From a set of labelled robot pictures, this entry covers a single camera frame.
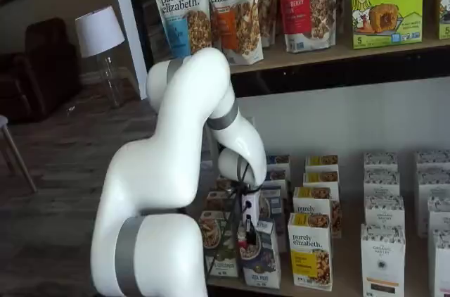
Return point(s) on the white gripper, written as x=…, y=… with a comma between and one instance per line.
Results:
x=254, y=200

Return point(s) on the blue and white oatmeal box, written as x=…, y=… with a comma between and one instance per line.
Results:
x=272, y=198
x=262, y=269

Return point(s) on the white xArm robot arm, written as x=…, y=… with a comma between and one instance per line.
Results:
x=158, y=152

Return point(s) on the blue white granola box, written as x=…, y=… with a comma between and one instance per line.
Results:
x=277, y=177
x=279, y=161

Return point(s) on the yellow white granola box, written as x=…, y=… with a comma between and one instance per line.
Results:
x=321, y=161
x=311, y=202
x=320, y=177
x=309, y=251

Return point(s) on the light wooden shelf board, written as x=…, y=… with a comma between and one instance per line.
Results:
x=348, y=258
x=337, y=55

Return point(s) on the white patterned-top box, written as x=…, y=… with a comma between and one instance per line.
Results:
x=432, y=188
x=380, y=161
x=383, y=210
x=441, y=216
x=432, y=159
x=443, y=265
x=383, y=258
x=381, y=184

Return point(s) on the black metal shelf rack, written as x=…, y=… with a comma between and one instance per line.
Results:
x=316, y=77

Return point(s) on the green Bobo's apple pie box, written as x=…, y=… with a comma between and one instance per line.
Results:
x=386, y=5

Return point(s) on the small white floor object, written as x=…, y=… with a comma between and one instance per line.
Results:
x=71, y=108

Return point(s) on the red label granola bag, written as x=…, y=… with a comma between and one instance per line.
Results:
x=302, y=5

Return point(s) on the blue label granola bag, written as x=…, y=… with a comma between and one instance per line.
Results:
x=179, y=1

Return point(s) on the white shade table lamp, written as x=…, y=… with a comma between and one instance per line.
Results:
x=98, y=29

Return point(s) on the dark brown armchair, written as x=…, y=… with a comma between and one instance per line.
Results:
x=42, y=75

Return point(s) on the grey chair wooden legs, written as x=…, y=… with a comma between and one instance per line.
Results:
x=3, y=122

